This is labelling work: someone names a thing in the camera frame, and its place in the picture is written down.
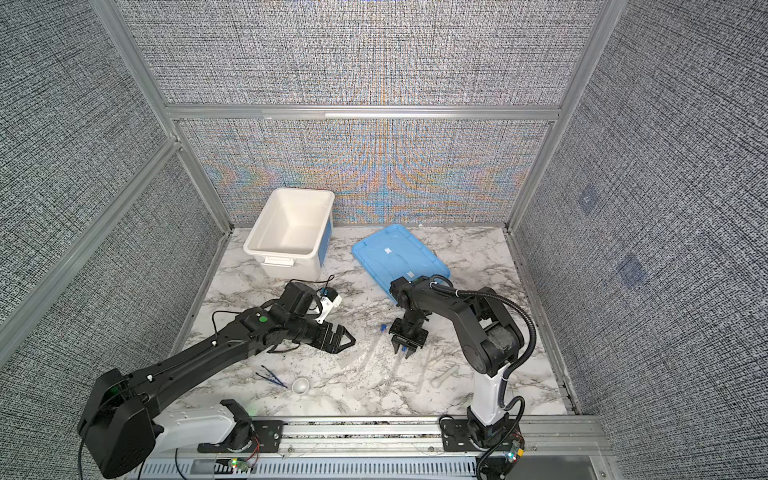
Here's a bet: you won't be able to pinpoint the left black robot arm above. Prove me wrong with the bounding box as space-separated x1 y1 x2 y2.
77 282 356 479

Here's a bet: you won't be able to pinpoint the blue tweezers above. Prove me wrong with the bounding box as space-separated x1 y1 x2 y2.
254 365 288 389

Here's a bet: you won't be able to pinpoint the white plastic bin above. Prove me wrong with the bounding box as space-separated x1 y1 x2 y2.
243 188 335 280

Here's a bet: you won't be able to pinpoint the blue plastic lid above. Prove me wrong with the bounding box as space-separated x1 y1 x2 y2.
351 224 451 300

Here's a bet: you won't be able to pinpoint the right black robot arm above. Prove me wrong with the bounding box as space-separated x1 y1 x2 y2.
390 274 537 450

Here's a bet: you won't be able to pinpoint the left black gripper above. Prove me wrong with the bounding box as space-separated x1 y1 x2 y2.
289 316 359 352

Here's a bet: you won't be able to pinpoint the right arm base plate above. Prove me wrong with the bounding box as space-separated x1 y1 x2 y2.
438 414 525 453

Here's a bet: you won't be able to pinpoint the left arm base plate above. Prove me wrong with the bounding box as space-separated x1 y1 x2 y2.
197 420 285 455

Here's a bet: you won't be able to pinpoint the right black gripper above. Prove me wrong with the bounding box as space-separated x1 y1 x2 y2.
388 314 427 357

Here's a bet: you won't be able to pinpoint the small clear round dish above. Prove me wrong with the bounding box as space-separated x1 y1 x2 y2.
291 377 312 395

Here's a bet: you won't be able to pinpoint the aluminium front rail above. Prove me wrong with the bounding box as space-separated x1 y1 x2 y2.
127 415 624 479

